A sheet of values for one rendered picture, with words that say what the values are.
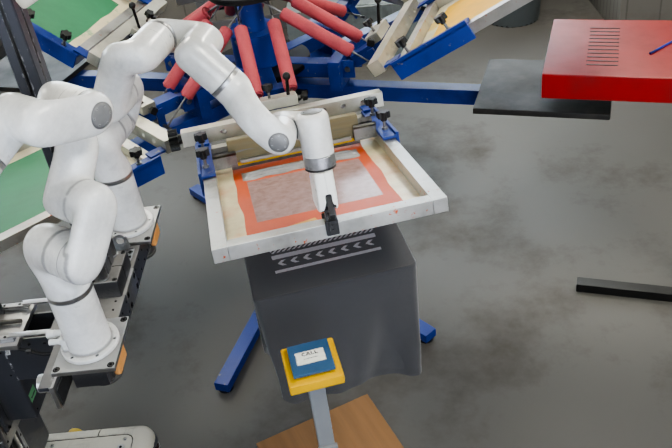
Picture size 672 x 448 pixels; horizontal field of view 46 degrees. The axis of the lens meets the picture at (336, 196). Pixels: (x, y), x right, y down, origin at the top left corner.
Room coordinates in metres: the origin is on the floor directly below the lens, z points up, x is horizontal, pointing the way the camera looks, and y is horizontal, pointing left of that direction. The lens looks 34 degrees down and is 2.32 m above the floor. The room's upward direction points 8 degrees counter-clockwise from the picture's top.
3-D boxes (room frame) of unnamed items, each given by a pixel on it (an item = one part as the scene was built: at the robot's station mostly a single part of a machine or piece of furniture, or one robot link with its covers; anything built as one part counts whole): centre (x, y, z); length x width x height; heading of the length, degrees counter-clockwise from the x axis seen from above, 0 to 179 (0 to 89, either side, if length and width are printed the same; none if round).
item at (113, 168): (1.75, 0.55, 1.37); 0.13 x 0.10 x 0.16; 164
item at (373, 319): (1.63, 0.03, 0.74); 0.45 x 0.03 x 0.43; 98
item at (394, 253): (1.86, 0.06, 0.95); 0.48 x 0.44 x 0.01; 8
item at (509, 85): (2.71, -0.40, 0.91); 1.34 x 0.41 x 0.08; 68
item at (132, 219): (1.74, 0.57, 1.21); 0.16 x 0.13 x 0.15; 87
